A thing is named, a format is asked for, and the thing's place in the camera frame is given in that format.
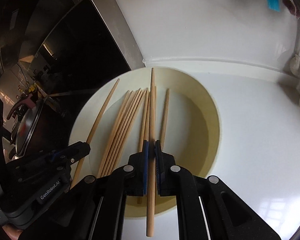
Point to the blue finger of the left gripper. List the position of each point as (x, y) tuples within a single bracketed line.
[(70, 155)]

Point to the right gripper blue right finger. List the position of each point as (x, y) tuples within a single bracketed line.
[(164, 162)]

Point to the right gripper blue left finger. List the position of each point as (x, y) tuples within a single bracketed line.
[(137, 172)]

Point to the person's right hand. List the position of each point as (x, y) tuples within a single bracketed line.
[(12, 232)]

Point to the dark stove pot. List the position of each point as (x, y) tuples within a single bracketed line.
[(26, 113)]

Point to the round white basin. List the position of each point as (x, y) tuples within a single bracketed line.
[(193, 128)]

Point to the blue wall sticker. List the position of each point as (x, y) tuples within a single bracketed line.
[(274, 5)]

